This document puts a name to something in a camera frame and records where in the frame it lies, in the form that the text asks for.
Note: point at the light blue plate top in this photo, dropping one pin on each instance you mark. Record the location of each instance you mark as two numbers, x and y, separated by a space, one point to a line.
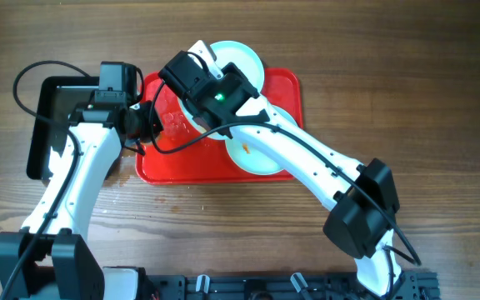
243 57

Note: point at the red plastic tray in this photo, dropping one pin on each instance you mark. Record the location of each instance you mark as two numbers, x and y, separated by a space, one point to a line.
207 161

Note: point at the light blue plate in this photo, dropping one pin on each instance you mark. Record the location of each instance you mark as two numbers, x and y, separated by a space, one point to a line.
189 118
243 57
251 160

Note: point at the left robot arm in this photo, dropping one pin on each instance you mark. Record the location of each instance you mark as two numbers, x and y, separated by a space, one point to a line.
49 258

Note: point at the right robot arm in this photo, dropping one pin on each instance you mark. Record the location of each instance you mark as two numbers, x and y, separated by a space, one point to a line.
223 94

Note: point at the black rectangular tray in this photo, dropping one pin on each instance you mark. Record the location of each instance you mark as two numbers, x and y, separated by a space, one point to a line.
58 97

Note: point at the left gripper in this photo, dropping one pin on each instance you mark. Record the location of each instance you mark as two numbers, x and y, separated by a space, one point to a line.
152 125

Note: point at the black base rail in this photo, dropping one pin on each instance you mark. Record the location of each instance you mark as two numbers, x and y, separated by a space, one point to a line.
331 286

